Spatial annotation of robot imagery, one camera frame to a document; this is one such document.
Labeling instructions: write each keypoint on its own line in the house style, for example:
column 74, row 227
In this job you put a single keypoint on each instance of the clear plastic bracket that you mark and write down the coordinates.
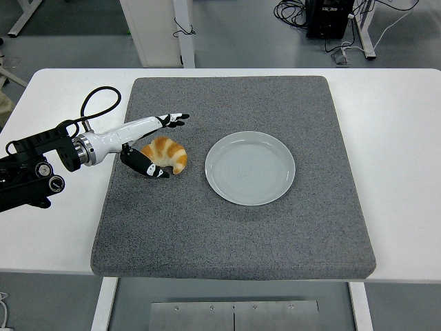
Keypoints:
column 341, row 57

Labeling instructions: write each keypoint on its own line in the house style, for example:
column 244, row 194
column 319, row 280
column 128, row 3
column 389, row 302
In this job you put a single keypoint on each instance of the white table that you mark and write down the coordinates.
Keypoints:
column 396, row 172

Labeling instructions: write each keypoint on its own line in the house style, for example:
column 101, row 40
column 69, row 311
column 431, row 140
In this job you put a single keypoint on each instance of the grey metal plate with screws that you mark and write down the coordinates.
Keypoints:
column 234, row 315

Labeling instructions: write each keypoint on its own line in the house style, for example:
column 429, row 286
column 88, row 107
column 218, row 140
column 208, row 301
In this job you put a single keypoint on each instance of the grey stand base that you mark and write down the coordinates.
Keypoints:
column 12, row 76

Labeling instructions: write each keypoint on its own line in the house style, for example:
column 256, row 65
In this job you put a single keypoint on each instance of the grey felt mat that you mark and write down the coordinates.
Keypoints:
column 224, row 238

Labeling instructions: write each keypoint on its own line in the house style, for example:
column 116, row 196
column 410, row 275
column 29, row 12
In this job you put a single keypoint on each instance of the croissant bread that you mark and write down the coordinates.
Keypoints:
column 172, row 151

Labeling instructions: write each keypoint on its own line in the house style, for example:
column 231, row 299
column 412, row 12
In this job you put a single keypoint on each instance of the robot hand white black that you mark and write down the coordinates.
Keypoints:
column 134, row 127

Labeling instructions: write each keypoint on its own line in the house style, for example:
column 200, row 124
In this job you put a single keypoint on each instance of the grey round plate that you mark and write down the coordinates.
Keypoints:
column 249, row 169

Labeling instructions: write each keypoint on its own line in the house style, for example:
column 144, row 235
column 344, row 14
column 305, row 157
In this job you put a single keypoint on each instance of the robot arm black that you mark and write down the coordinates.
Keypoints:
column 24, row 193

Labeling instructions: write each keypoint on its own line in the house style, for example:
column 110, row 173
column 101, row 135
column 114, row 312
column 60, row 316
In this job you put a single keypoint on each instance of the black computer tower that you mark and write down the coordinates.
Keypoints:
column 329, row 20

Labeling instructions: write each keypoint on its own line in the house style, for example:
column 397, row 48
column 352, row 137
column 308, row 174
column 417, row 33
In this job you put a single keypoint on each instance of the white desk leg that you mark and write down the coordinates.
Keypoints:
column 366, row 31

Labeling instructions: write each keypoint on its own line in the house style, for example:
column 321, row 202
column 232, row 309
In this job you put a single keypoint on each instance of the white slanted table leg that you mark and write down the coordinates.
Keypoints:
column 22, row 17

